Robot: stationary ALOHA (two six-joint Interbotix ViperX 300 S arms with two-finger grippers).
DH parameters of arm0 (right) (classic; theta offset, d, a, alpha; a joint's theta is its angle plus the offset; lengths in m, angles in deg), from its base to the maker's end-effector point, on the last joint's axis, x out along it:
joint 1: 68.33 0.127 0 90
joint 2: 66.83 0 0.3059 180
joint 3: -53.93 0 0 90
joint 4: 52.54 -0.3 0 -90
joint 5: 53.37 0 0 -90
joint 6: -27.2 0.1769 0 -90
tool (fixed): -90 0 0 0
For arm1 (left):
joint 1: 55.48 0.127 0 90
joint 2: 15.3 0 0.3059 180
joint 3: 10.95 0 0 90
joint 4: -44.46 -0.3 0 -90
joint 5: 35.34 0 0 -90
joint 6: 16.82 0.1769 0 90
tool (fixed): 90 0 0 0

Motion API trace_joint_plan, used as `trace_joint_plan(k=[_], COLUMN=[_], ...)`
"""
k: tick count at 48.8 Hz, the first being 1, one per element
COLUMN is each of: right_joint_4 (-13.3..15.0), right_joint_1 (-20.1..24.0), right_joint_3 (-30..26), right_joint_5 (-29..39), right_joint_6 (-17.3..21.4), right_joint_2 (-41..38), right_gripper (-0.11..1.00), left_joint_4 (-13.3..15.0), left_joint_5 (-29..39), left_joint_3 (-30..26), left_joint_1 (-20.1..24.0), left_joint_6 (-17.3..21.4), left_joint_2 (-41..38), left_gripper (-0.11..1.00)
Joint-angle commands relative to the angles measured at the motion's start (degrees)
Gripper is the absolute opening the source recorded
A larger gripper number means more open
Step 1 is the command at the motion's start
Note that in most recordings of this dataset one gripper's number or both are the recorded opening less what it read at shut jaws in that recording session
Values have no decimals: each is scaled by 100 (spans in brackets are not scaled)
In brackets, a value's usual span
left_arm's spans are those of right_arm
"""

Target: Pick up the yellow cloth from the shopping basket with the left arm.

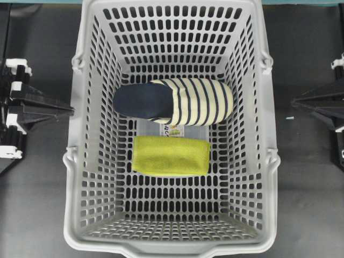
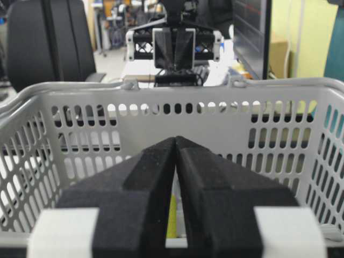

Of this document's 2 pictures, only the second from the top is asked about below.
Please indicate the teal cylinder object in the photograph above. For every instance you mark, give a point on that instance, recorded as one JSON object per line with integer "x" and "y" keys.
{"x": 334, "y": 62}

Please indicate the black office chair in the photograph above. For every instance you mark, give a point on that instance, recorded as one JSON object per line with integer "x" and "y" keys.
{"x": 48, "y": 41}

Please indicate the yellow cloth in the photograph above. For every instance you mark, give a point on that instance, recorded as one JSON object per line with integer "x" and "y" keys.
{"x": 172, "y": 219}

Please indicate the dark computer monitor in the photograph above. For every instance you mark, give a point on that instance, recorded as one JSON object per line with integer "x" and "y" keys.
{"x": 251, "y": 39}

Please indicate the cardboard box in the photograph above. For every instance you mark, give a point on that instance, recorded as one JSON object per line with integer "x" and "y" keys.
{"x": 278, "y": 50}

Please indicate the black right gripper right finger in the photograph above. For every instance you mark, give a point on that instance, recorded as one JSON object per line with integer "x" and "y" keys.
{"x": 231, "y": 211}

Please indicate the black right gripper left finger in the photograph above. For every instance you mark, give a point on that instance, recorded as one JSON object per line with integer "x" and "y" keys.
{"x": 120, "y": 212}

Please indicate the grey plastic shopping basket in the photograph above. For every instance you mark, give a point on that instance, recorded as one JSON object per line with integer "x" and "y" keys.
{"x": 54, "y": 135}

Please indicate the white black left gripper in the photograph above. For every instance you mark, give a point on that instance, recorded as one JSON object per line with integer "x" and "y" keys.
{"x": 180, "y": 43}

